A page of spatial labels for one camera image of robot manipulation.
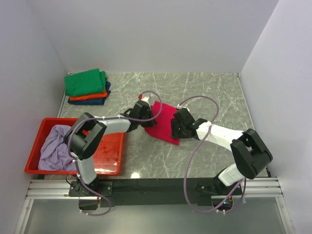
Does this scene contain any pink red t-shirt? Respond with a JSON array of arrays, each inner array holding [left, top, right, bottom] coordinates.
[[144, 103, 179, 145]]

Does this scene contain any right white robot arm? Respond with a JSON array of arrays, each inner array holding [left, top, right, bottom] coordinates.
[[171, 108, 273, 195]]

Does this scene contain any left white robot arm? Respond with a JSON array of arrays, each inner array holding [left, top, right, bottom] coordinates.
[[64, 97, 156, 196]]

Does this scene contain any folded orange t-shirt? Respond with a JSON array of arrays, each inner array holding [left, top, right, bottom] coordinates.
[[69, 90, 109, 101]]

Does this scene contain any folded navy t-shirt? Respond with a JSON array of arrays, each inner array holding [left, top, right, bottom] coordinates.
[[67, 81, 111, 105]]

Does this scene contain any folded green t-shirt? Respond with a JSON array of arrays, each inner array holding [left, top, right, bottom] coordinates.
[[64, 68, 106, 97]]

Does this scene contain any red plastic bin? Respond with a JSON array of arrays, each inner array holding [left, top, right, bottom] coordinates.
[[24, 117, 125, 176]]

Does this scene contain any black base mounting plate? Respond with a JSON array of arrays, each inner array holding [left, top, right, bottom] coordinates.
[[69, 177, 242, 210]]

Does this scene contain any lavender t-shirt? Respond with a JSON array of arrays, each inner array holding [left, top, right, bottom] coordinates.
[[38, 124, 76, 171]]

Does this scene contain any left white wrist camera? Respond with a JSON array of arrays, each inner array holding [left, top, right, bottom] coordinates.
[[138, 94, 150, 105]]

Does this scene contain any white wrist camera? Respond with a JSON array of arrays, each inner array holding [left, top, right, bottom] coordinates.
[[176, 104, 188, 110], [138, 94, 150, 105]]

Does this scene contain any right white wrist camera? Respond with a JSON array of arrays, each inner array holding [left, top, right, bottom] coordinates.
[[176, 104, 188, 110]]

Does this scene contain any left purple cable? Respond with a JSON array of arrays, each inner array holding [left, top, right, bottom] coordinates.
[[66, 90, 163, 216]]

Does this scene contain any purple cable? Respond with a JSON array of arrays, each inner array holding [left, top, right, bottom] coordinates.
[[66, 90, 163, 216], [177, 95, 247, 214]]

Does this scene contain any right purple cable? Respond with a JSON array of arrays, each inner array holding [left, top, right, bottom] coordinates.
[[177, 95, 247, 214]]

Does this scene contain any aluminium rail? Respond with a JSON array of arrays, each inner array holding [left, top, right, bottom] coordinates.
[[26, 177, 283, 199]]

